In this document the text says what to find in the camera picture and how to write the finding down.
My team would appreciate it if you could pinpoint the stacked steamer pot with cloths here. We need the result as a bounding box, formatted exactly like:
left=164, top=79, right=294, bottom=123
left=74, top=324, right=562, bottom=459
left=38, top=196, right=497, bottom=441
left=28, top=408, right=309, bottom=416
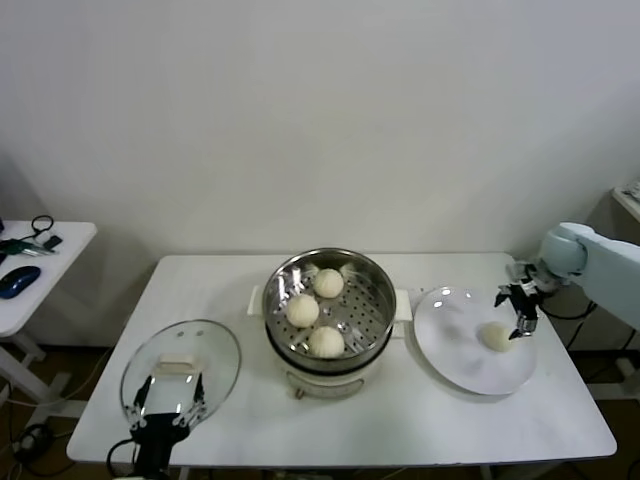
left=267, top=322, right=407, bottom=402

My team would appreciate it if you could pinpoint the white round plate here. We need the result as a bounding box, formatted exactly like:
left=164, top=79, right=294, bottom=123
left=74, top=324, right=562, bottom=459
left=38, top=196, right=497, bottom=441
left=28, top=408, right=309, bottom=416
left=412, top=285, right=539, bottom=396

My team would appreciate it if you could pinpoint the beige floor cable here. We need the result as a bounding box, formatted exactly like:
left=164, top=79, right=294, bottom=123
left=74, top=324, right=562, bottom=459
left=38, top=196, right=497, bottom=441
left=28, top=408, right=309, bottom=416
left=0, top=348, right=115, bottom=407

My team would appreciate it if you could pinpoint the white side table with mouse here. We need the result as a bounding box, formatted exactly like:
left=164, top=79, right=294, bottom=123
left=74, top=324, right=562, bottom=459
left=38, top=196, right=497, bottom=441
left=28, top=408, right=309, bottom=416
left=0, top=221, right=98, bottom=416

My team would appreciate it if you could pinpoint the white steamed baozi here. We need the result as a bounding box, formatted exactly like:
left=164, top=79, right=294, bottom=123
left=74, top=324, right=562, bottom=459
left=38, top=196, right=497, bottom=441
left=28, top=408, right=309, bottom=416
left=286, top=293, right=320, bottom=329
left=313, top=268, right=345, bottom=299
left=479, top=322, right=516, bottom=353
left=307, top=325, right=346, bottom=358

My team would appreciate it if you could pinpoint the glass lid with white handle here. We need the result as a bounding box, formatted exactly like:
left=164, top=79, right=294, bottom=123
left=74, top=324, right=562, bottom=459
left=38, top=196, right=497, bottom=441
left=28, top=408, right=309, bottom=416
left=119, top=319, right=243, bottom=427

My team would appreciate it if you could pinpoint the stainless steel steamer basket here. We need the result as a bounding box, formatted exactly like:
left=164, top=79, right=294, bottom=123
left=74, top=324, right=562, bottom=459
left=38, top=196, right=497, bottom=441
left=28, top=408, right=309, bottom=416
left=248, top=248, right=414, bottom=362

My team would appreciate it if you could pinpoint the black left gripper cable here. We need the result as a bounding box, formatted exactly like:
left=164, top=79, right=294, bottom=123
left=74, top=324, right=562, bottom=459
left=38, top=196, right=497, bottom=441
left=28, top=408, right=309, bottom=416
left=106, top=438, right=139, bottom=474

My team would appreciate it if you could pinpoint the blue computer mouse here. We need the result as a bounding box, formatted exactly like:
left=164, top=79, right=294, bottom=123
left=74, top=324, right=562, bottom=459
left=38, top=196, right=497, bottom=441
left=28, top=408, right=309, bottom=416
left=0, top=265, right=42, bottom=301

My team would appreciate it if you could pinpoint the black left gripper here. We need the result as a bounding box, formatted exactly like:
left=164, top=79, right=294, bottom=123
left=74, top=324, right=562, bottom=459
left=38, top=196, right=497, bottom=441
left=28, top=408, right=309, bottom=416
left=124, top=373, right=207, bottom=475

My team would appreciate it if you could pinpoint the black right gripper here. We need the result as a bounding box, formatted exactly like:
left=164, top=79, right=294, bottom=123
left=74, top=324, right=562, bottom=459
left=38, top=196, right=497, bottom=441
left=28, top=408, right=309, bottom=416
left=494, top=272, right=551, bottom=341

